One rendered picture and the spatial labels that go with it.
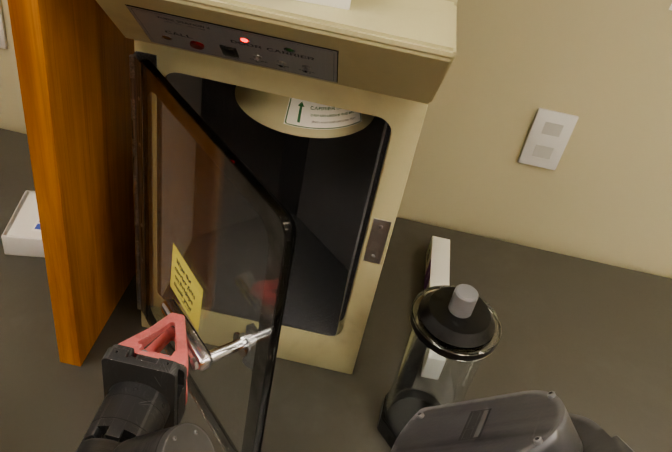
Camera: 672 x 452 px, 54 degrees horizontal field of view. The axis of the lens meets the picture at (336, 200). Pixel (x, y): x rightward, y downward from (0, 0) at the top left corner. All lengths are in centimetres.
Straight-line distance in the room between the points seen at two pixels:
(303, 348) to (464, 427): 72
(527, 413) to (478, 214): 108
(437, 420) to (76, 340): 73
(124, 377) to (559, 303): 83
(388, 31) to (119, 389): 38
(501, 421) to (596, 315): 100
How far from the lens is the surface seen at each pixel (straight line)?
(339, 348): 96
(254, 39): 61
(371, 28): 56
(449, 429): 27
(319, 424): 94
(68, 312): 92
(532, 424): 25
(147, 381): 61
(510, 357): 111
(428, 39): 56
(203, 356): 65
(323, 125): 76
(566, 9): 114
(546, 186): 129
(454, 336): 77
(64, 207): 80
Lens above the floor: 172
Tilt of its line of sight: 37 degrees down
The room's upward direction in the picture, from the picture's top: 12 degrees clockwise
